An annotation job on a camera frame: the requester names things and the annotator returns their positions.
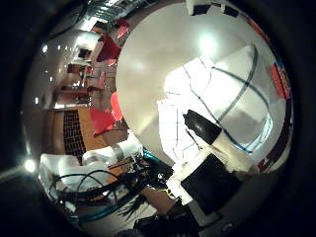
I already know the white cloth with grid lines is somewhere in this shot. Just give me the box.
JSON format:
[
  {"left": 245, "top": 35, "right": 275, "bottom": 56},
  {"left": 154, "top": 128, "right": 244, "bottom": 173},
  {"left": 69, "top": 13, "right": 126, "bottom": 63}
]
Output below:
[{"left": 157, "top": 43, "right": 275, "bottom": 166}]

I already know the dark grid floor mat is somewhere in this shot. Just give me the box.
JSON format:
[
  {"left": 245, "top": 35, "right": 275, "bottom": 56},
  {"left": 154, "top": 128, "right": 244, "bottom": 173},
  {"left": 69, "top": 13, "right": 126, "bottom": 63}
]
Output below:
[{"left": 62, "top": 109, "right": 87, "bottom": 156}]

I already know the teal cable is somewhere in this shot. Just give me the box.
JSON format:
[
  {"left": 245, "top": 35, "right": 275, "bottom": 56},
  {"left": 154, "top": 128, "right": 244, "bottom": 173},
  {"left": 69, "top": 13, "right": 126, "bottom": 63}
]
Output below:
[{"left": 78, "top": 147, "right": 172, "bottom": 222}]

